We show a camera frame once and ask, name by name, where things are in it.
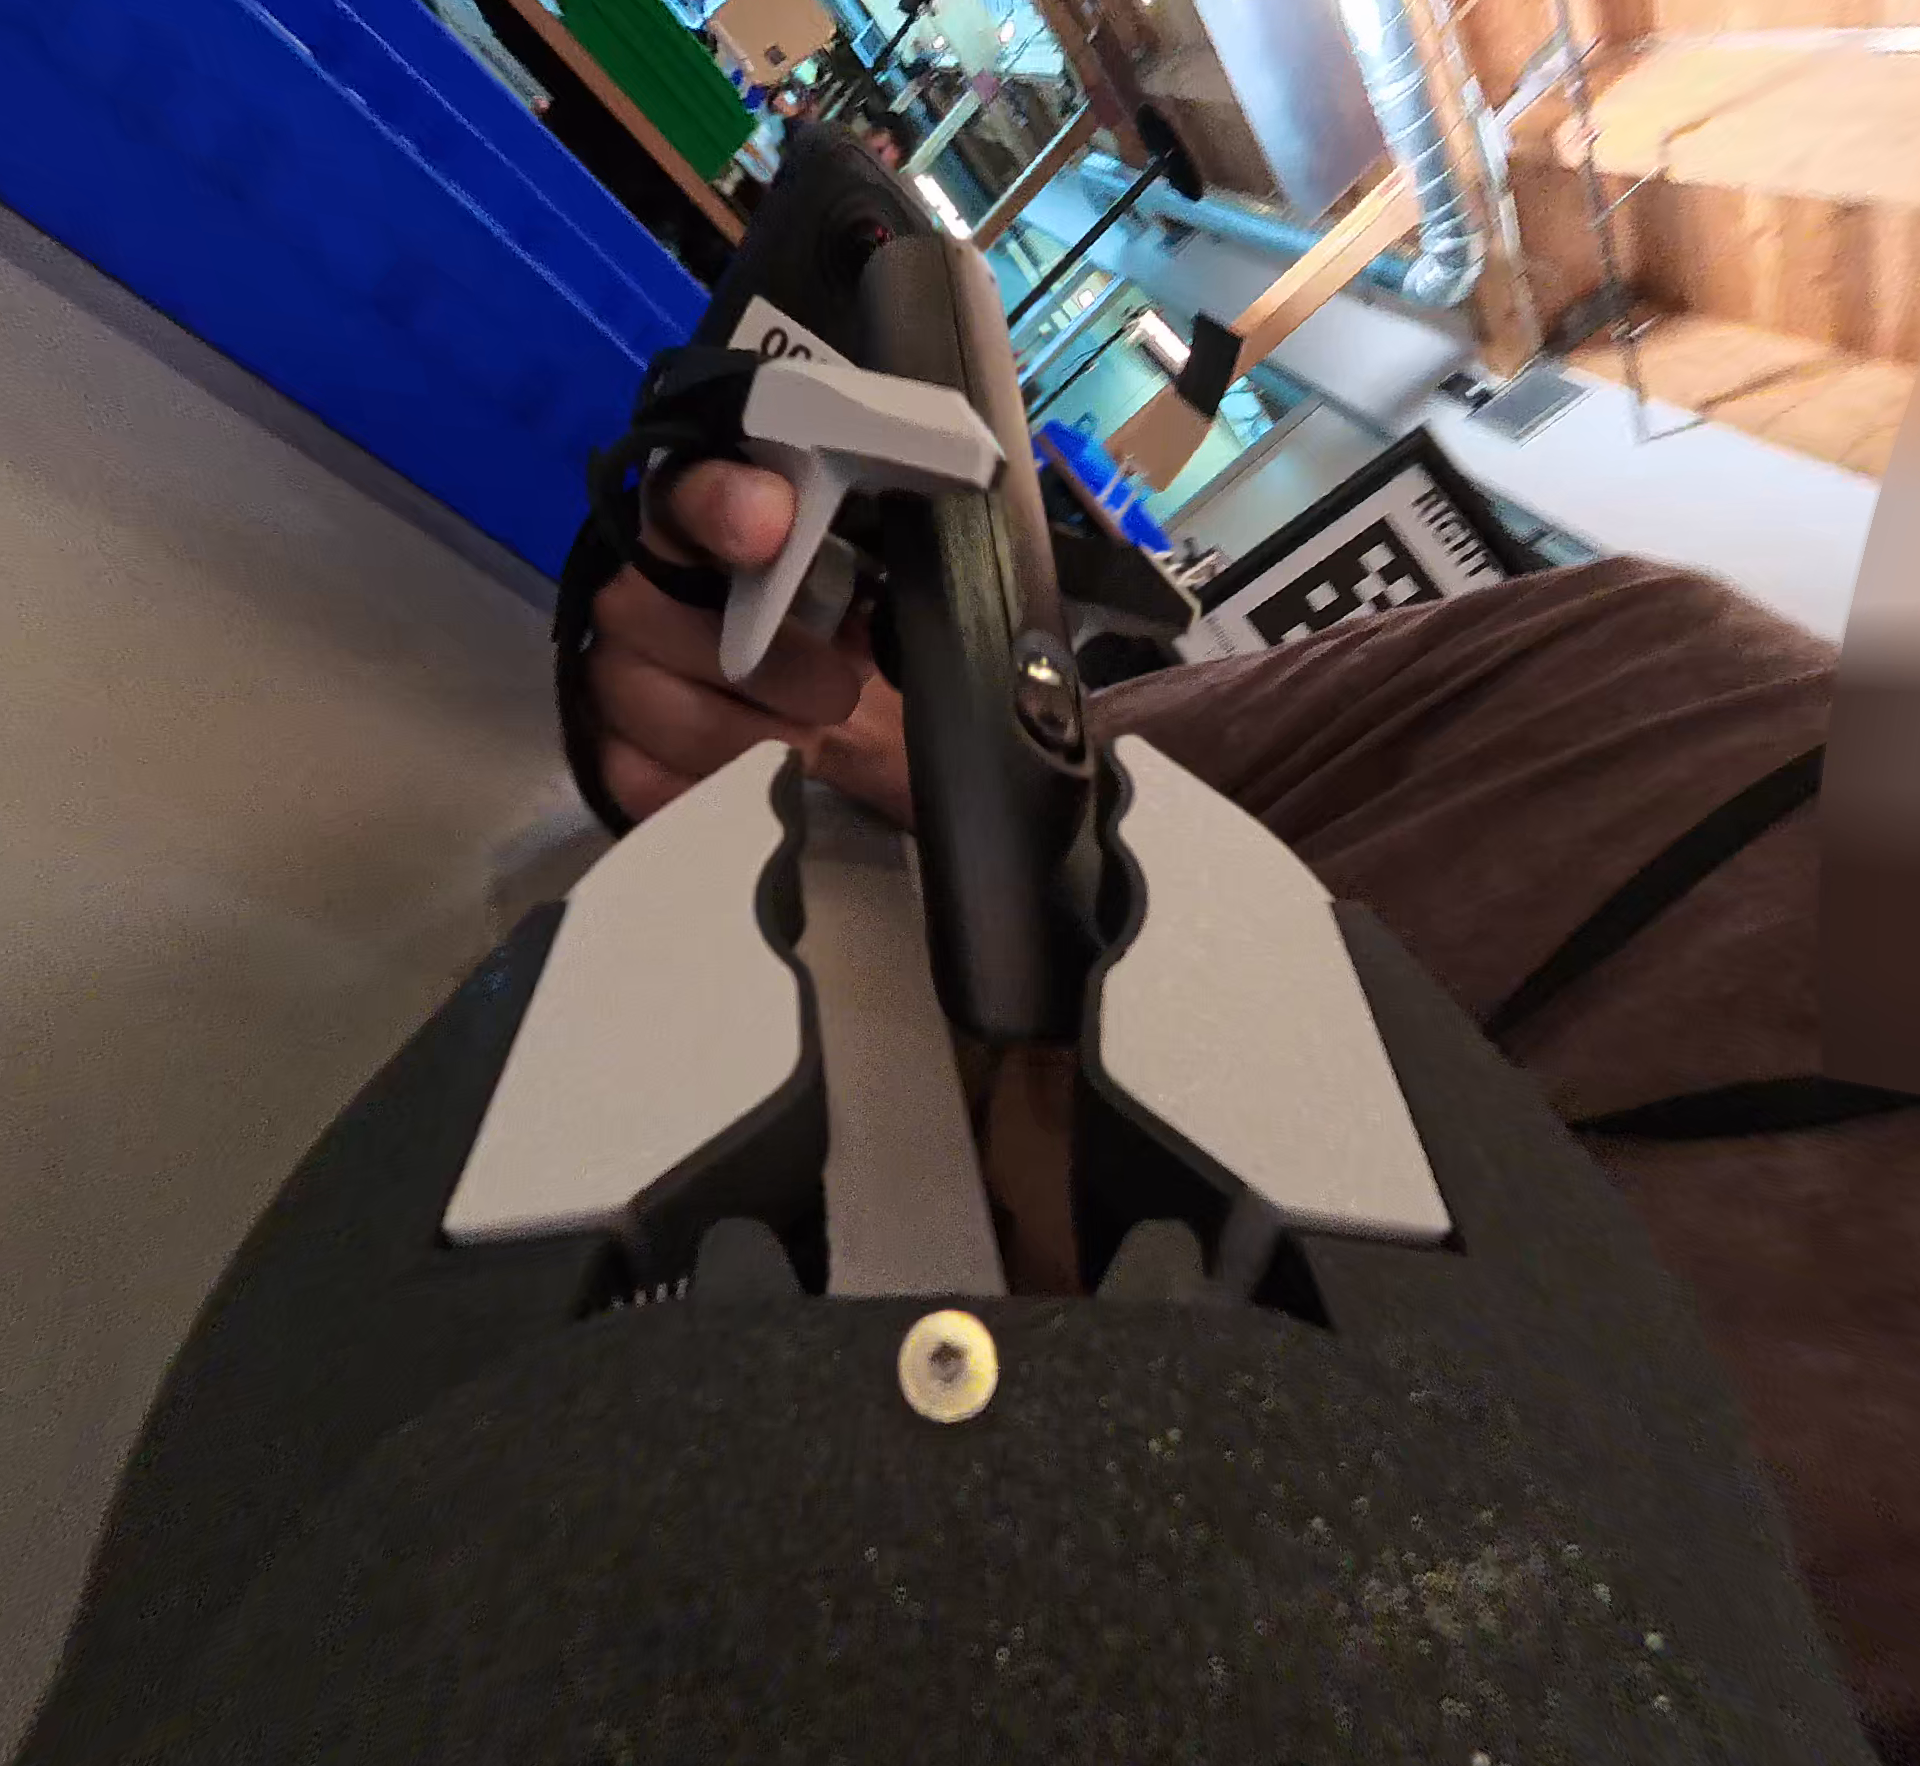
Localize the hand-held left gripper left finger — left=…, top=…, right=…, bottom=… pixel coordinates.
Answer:
left=442, top=739, right=831, bottom=1295

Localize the grey desk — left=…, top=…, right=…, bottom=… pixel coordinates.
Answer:
left=0, top=206, right=819, bottom=1709

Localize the row of blue bins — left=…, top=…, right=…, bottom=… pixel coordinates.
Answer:
left=1035, top=423, right=1172, bottom=554

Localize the person's right hand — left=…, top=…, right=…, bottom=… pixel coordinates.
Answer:
left=591, top=459, right=921, bottom=832

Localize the person's brown shirt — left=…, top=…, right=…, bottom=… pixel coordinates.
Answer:
left=1086, top=560, right=1920, bottom=1766

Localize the black framed tag sign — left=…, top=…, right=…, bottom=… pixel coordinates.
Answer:
left=1186, top=428, right=1547, bottom=664

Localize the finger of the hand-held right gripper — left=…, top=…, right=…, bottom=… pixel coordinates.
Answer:
left=717, top=365, right=1007, bottom=686
left=1048, top=528, right=1203, bottom=689

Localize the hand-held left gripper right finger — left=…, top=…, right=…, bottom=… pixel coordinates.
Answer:
left=1076, top=734, right=1455, bottom=1295

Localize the green bin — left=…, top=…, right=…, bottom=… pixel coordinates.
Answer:
left=558, top=0, right=760, bottom=180

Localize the blue bin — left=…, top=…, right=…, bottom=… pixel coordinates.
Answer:
left=0, top=0, right=712, bottom=585

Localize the wooden tag board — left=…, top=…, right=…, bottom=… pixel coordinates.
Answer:
left=712, top=0, right=839, bottom=79

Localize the black remote control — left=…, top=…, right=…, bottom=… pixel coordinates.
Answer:
left=853, top=233, right=1097, bottom=1040

